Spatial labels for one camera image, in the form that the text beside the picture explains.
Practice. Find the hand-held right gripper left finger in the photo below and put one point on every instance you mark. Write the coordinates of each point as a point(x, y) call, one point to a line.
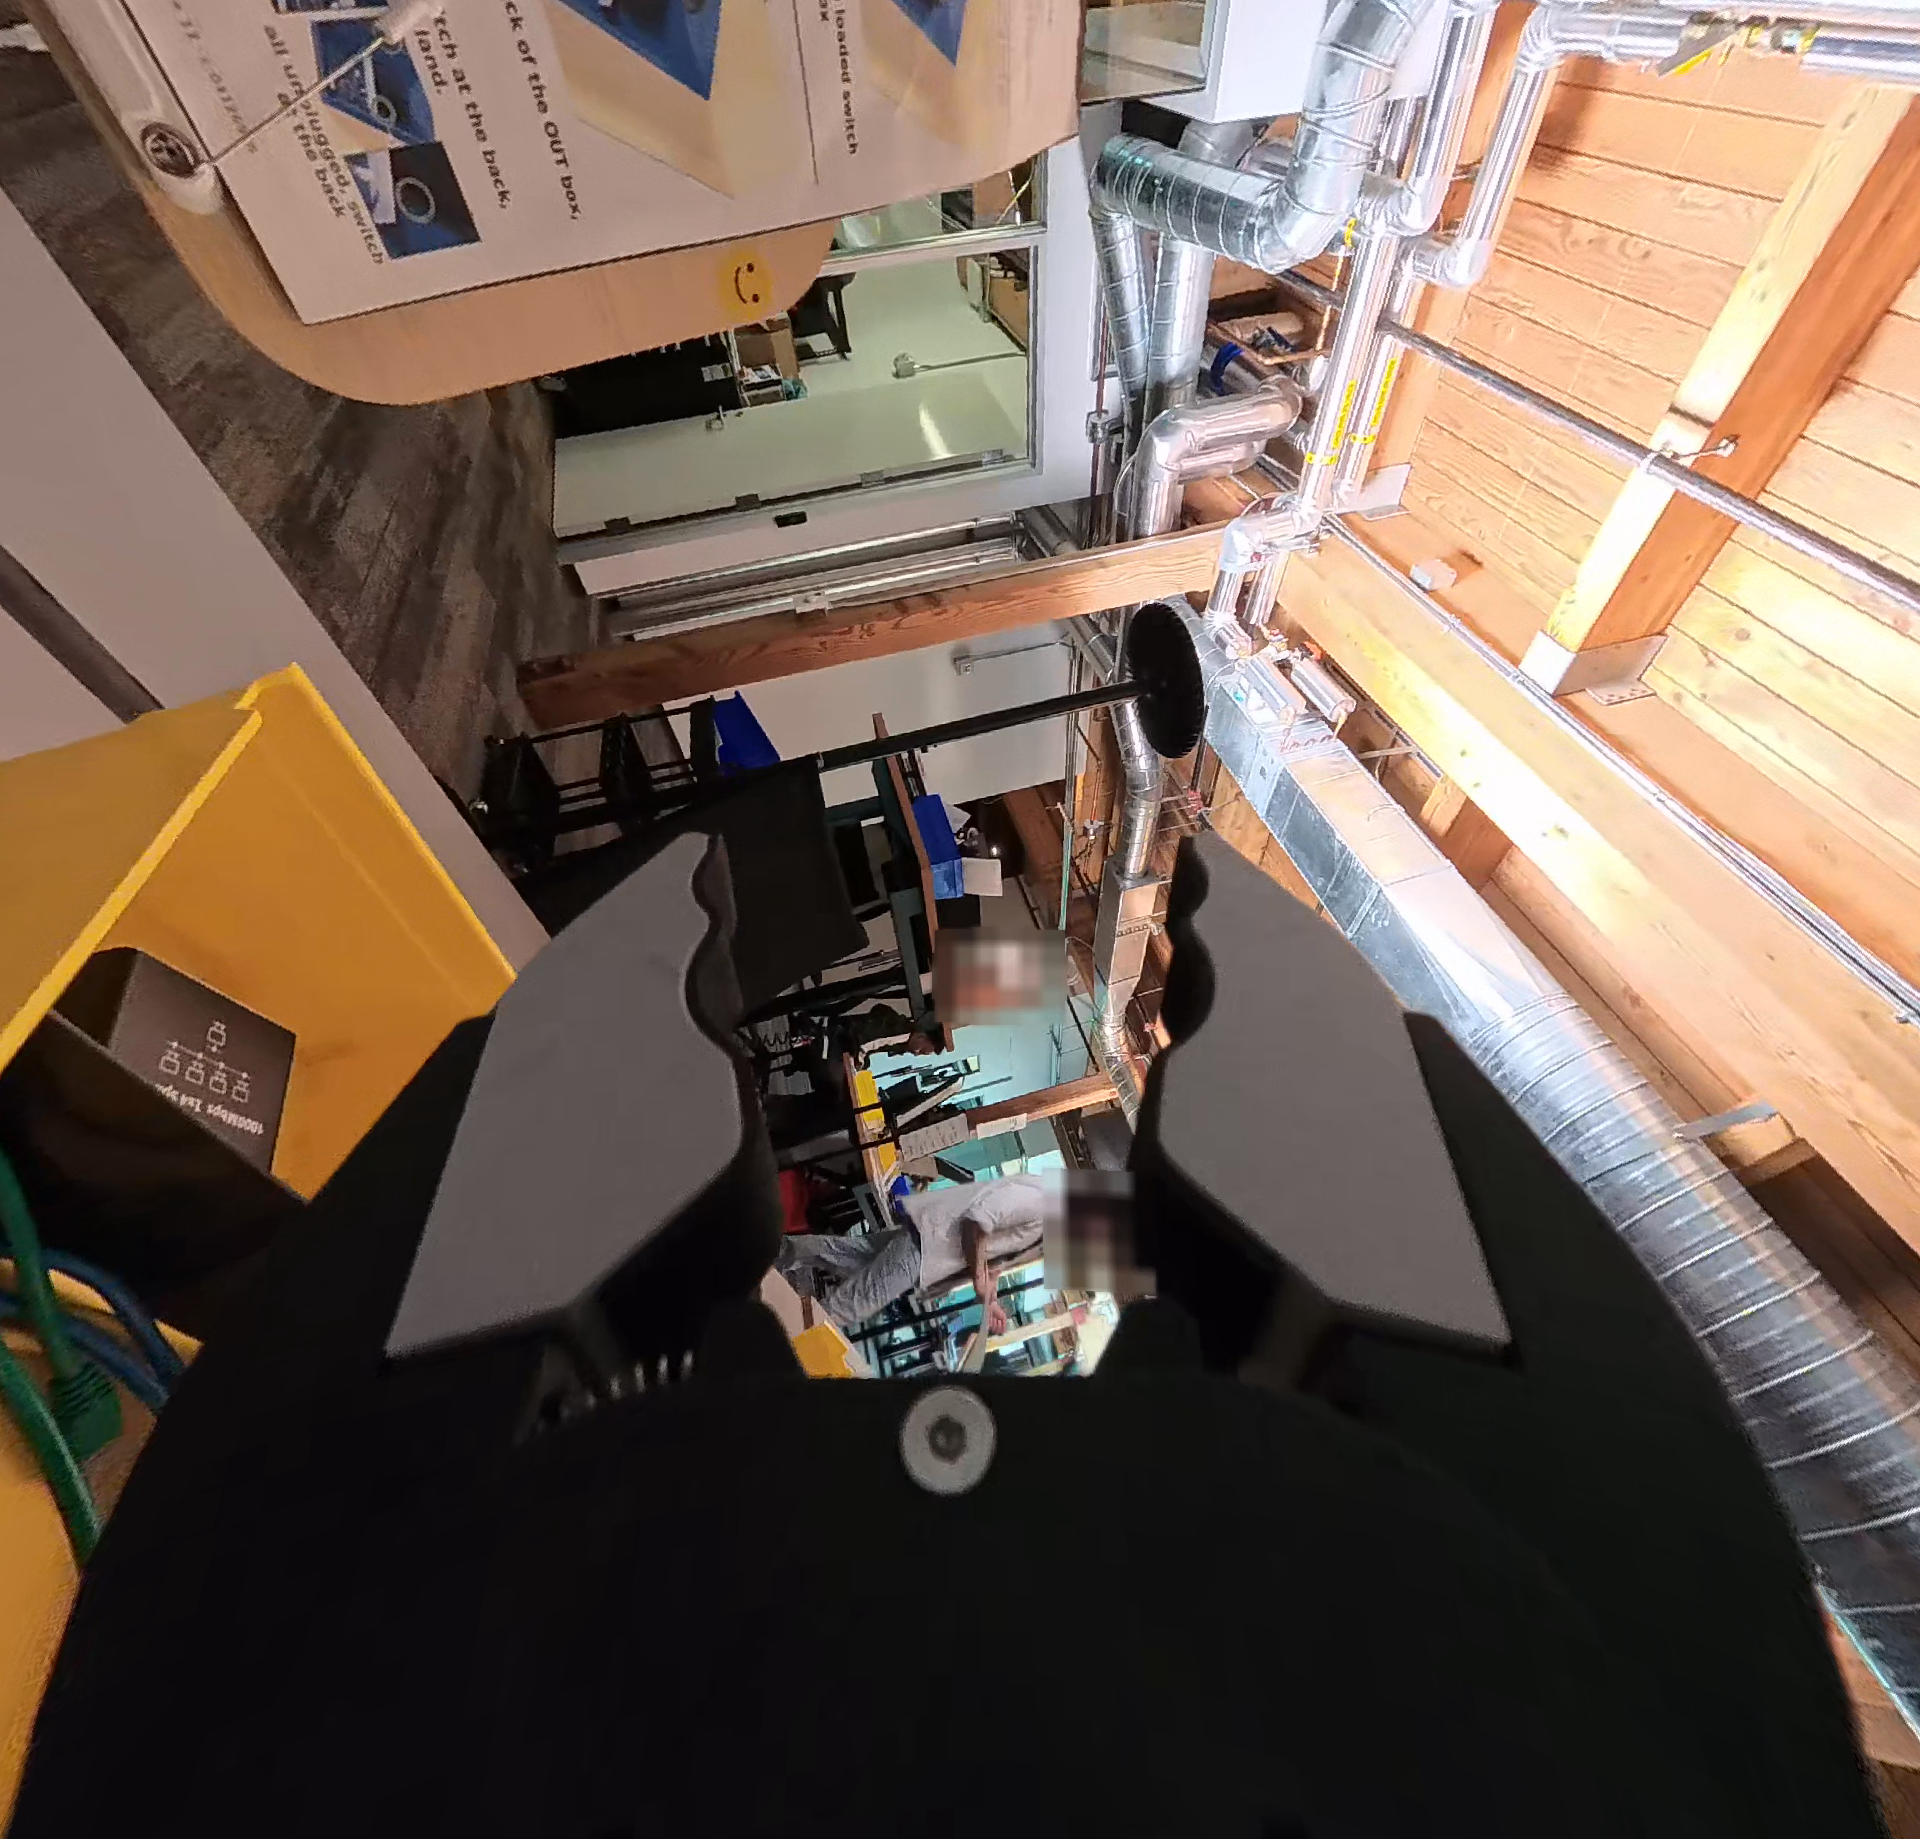
point(585, 1119)

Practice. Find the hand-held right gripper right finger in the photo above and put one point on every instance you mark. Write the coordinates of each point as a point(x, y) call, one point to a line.
point(1320, 1105)

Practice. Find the yellow plastic bin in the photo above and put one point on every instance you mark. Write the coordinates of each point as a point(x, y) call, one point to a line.
point(331, 849)

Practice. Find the black office chair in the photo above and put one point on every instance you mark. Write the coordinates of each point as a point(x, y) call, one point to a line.
point(781, 849)

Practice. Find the blue storage bin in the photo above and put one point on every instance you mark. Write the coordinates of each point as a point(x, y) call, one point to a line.
point(743, 729)
point(937, 835)

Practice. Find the black stand with round disc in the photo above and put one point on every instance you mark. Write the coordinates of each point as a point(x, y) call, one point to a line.
point(1162, 676)

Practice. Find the wooden beam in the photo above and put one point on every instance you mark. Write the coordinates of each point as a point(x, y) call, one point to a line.
point(900, 617)

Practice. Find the yellow smiley sticker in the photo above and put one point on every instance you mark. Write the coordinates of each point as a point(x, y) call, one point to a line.
point(747, 280)

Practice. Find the printed instruction sheet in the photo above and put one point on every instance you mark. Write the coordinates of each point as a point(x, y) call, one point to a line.
point(676, 70)

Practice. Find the silver ventilation duct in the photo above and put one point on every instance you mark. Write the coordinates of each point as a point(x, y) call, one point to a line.
point(1576, 1119)

